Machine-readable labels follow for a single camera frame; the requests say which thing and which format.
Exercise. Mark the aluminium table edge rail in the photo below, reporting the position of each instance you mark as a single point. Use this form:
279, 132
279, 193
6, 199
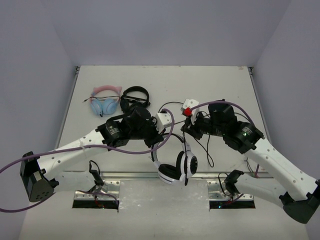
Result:
204, 175

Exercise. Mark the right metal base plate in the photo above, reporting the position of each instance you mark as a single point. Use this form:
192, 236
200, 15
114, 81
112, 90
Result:
215, 192

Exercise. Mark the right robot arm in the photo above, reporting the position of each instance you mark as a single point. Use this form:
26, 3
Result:
293, 190

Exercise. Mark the metal base plate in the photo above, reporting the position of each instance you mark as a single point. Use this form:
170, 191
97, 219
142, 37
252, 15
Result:
215, 192
110, 191

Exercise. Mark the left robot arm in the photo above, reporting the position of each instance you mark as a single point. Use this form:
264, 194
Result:
39, 172

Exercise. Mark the pink and blue cat headphones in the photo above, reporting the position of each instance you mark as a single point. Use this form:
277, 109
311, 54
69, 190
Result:
109, 105

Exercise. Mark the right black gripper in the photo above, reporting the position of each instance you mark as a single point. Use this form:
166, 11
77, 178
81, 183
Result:
188, 127

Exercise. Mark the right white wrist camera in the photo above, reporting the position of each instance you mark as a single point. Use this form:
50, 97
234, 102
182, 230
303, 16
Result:
189, 109

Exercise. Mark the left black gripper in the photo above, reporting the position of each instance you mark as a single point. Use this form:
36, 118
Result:
152, 136

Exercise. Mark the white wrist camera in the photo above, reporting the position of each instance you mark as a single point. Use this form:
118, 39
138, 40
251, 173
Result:
163, 121
189, 109

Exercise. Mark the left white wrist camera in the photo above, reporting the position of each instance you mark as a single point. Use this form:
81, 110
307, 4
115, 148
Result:
163, 121

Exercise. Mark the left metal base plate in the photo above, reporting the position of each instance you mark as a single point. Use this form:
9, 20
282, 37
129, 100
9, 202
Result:
110, 191

